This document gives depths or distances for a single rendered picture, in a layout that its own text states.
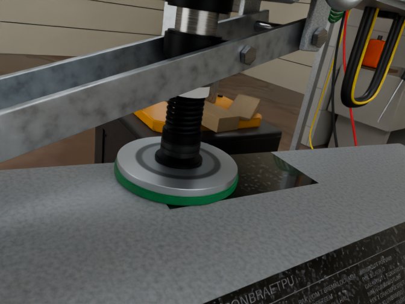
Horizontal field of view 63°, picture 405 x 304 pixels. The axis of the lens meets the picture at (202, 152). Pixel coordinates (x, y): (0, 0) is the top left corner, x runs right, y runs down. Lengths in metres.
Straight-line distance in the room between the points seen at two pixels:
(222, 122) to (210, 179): 0.57
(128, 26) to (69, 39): 1.18
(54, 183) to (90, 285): 0.22
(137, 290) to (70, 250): 0.10
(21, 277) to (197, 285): 0.18
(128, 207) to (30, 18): 6.14
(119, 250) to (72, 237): 0.06
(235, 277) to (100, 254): 0.16
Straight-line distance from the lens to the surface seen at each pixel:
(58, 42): 6.70
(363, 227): 0.59
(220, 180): 0.54
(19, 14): 6.52
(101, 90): 0.40
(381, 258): 0.59
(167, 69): 0.44
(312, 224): 0.55
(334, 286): 0.50
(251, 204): 0.55
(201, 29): 0.51
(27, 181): 0.57
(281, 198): 0.59
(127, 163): 0.56
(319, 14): 0.63
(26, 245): 0.44
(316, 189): 0.66
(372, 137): 3.52
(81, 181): 0.56
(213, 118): 1.10
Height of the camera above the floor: 1.14
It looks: 23 degrees down
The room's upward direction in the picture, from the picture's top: 9 degrees clockwise
